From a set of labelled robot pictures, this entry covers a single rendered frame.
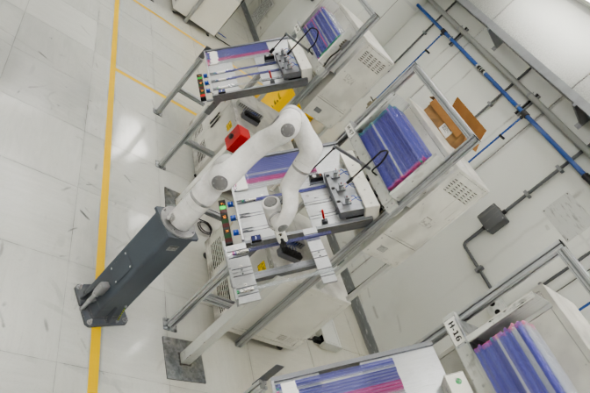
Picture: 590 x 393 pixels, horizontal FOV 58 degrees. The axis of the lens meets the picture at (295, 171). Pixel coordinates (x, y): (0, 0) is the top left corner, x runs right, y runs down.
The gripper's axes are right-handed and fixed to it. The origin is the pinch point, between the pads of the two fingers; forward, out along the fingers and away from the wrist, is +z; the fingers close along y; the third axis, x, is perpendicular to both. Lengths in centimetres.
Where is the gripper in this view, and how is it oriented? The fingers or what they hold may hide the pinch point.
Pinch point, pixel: (282, 242)
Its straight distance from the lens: 264.2
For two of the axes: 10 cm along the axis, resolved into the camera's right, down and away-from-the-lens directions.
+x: -9.5, 3.1, -0.9
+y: -2.8, -6.7, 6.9
